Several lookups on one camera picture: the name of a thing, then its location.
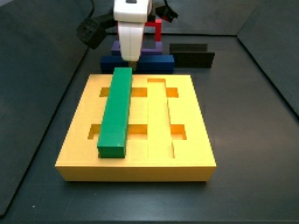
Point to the long blue block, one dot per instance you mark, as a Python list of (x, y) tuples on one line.
[(150, 64)]

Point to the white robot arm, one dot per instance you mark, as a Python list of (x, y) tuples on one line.
[(130, 14)]

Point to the yellow slotted board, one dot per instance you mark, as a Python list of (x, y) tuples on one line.
[(167, 149)]

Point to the long green block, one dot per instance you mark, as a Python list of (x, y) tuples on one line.
[(112, 136)]

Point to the purple zigzag block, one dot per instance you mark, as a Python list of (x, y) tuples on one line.
[(146, 51)]

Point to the red zigzag block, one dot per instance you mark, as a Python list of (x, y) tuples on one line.
[(157, 25)]

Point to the black angled bracket stand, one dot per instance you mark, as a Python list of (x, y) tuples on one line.
[(191, 55)]

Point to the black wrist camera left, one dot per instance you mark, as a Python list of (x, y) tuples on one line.
[(91, 31)]

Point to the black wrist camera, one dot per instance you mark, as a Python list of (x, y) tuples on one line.
[(165, 12), (91, 31)]

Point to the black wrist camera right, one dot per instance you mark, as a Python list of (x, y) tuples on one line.
[(165, 12)]

